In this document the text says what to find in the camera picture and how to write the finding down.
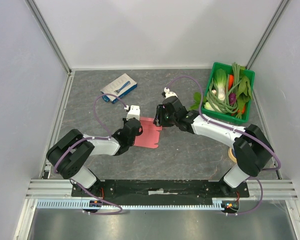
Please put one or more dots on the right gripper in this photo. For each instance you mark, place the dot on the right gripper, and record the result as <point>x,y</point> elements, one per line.
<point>159,116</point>

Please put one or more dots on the pink paper box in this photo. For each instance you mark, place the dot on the pink paper box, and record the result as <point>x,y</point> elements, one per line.
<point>150,136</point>

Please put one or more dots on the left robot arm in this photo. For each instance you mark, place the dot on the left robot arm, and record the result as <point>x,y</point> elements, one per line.
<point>70,153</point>

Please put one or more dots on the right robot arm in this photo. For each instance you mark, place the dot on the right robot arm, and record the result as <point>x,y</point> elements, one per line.
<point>251,148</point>

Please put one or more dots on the blue razor box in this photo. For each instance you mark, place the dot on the blue razor box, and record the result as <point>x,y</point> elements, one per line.
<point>119,88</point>

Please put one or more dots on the toy bok choy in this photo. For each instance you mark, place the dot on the toy bok choy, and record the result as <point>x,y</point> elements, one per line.
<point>216,96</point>

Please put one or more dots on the toy green beans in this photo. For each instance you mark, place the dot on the toy green beans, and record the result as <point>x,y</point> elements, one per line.
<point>230,95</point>

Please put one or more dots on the toy carrot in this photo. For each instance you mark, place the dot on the toy carrot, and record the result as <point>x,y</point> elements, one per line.
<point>230,81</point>

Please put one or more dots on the green plastic bin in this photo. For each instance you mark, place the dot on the green plastic bin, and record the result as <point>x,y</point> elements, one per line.
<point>243,115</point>

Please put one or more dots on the masking tape roll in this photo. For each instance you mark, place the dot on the masking tape roll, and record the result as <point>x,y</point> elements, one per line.
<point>231,155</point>

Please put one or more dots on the toy spinach leaf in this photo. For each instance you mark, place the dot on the toy spinach leaf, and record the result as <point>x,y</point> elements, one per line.
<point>243,92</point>

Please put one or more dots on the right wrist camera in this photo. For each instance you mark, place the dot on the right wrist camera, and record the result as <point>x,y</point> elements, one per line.
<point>167,93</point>

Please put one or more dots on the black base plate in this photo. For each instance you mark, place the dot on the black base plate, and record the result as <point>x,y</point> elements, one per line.
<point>128,192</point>

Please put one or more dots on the slotted cable duct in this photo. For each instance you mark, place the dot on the slotted cable duct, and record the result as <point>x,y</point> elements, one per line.
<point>87,204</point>

